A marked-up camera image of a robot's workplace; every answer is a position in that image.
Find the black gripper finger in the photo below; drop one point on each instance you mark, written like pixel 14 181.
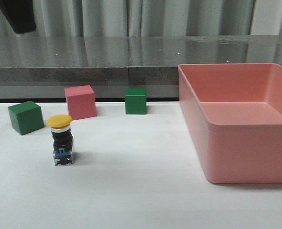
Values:
pixel 19 14

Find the yellow push button switch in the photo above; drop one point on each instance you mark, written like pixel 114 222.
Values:
pixel 62 139

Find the grey curtain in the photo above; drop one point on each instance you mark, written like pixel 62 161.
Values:
pixel 156 18

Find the grey stone counter ledge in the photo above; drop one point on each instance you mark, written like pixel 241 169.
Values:
pixel 40 68

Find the left green wooden cube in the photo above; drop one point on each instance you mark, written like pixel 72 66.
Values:
pixel 26 117

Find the green wooden cube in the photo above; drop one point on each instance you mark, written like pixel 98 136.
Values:
pixel 135 101
pixel 26 117

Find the pink wooden cube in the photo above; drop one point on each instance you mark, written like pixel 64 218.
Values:
pixel 80 102

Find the right green wooden cube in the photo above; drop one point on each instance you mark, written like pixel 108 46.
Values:
pixel 135 101

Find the pink plastic bin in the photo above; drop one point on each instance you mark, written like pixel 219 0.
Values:
pixel 234 115

